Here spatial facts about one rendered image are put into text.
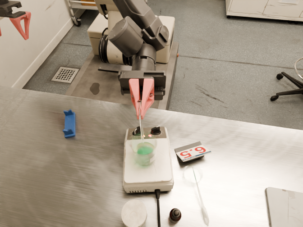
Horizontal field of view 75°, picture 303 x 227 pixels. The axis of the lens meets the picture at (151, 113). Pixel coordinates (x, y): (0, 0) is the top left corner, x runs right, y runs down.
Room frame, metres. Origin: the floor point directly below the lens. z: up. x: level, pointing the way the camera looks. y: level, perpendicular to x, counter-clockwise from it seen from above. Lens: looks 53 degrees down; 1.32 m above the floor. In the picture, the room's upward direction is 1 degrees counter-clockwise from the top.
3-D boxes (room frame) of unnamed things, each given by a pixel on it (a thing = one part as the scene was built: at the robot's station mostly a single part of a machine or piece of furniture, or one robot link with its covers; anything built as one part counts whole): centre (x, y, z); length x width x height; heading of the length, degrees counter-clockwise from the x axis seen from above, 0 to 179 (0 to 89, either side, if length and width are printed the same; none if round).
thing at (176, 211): (0.09, -0.05, 0.78); 0.03 x 0.03 x 0.07
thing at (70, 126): (0.38, 0.28, 0.77); 0.10 x 0.03 x 0.04; 12
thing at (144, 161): (0.22, 0.02, 0.88); 0.07 x 0.06 x 0.08; 84
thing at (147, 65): (0.34, 0.02, 1.01); 0.10 x 0.07 x 0.07; 87
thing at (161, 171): (0.21, 0.01, 0.83); 0.12 x 0.12 x 0.01; 2
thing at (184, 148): (0.27, -0.12, 0.77); 0.09 x 0.06 x 0.04; 107
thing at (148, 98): (0.27, 0.03, 1.01); 0.09 x 0.07 x 0.07; 177
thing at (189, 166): (0.20, -0.11, 0.76); 0.06 x 0.06 x 0.02
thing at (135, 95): (0.27, 0.01, 1.01); 0.09 x 0.07 x 0.07; 177
